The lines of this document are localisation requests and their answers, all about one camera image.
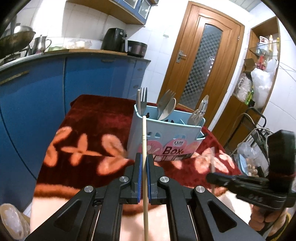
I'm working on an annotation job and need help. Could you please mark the blue base kitchen cabinet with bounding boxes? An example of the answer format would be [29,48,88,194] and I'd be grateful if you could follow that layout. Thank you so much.
[1,52,149,211]

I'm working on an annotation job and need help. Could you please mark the right hand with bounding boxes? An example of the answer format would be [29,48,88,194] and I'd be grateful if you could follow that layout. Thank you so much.
[248,205,288,236]

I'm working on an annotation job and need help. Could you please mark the egg carton in bag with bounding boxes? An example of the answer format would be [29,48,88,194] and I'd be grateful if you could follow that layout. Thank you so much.
[234,142,269,177]

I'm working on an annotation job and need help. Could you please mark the red floral plush blanket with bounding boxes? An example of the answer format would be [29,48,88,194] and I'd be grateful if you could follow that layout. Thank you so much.
[30,95,250,240]

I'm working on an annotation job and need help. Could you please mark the light blue utensil box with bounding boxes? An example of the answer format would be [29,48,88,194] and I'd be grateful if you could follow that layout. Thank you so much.
[126,104,208,162]

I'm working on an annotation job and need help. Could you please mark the white plastic bag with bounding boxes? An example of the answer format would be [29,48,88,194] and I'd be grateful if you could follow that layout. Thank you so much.
[251,59,278,109]

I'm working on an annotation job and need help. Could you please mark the wooden corner shelf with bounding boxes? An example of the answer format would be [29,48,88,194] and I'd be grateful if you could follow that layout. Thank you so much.
[212,16,280,152]

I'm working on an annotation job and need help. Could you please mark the grey fork in box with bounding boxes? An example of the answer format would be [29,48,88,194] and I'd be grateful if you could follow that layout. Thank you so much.
[157,90,176,119]

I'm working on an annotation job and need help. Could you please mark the wooden chopstick in box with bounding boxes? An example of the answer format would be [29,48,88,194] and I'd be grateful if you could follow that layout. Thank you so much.
[136,89,141,115]

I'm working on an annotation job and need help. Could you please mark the silver fork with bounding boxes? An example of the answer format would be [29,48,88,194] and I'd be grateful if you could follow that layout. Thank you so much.
[140,87,147,116]

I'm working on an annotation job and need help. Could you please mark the wooden door with glass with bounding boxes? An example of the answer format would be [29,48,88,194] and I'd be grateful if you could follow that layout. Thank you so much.
[159,1,244,126]

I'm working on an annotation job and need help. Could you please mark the wooden cutting board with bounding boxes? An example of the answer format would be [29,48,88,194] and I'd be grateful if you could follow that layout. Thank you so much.
[44,49,127,56]

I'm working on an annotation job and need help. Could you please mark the dark rice cooker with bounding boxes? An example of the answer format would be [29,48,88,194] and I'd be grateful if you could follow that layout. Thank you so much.
[127,40,147,58]

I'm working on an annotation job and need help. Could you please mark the black air fryer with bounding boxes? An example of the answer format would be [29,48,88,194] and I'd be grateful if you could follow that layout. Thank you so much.
[101,28,128,53]

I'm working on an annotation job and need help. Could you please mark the steel kettle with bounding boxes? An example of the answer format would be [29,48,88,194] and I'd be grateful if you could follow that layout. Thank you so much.
[31,35,52,55]

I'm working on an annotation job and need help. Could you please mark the wok with steel lid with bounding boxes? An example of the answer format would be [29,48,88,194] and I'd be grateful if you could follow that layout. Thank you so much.
[1,16,36,59]

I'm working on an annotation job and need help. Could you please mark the black wire rack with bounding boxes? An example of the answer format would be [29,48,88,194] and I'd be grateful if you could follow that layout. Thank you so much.
[223,106,275,176]

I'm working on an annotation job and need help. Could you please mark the blue wall cabinet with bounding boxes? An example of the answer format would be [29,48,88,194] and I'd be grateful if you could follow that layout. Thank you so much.
[69,0,159,25]

